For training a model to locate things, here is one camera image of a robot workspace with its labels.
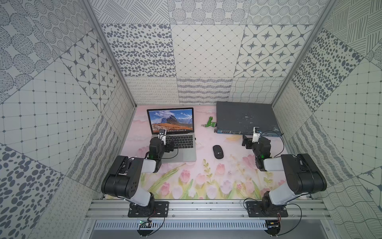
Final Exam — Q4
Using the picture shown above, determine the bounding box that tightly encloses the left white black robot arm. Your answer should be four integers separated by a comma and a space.
101, 138, 174, 218

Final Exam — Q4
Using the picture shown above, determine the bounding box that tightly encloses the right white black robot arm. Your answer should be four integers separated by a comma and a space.
242, 134, 327, 218

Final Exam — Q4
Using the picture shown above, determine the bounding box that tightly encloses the black wireless mouse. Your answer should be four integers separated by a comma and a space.
212, 145, 224, 159

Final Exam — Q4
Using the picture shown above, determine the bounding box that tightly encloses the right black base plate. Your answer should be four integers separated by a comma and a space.
245, 201, 288, 218

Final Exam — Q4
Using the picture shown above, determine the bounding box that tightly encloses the dark grey network switch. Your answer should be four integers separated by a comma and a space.
215, 102, 283, 137

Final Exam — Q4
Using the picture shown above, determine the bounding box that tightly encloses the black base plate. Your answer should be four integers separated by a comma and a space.
128, 201, 169, 218
245, 201, 288, 218

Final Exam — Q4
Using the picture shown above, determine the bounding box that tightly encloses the pink floral table mat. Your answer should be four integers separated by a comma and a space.
139, 106, 286, 200

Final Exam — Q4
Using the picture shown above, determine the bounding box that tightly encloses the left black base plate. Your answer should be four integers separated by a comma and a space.
128, 201, 169, 218

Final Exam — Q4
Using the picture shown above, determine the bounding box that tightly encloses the aluminium mounting rail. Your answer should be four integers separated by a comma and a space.
85, 200, 331, 220

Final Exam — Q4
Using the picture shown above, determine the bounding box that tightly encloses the silver open laptop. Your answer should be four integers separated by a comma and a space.
147, 107, 197, 163

